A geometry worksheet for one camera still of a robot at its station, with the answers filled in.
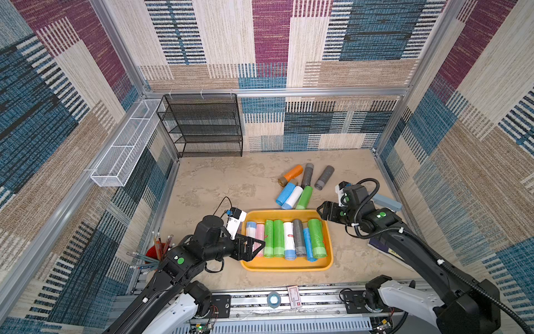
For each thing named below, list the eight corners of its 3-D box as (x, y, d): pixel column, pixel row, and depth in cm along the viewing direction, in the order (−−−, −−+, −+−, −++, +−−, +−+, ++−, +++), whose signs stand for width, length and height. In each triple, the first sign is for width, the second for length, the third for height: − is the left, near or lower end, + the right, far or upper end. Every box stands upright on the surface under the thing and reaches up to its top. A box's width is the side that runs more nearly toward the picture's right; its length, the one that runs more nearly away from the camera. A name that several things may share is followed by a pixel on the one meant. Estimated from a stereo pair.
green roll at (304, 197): (296, 208, 99) (296, 205, 98) (304, 186, 107) (305, 183, 106) (305, 211, 98) (306, 209, 96) (313, 189, 106) (314, 186, 104)
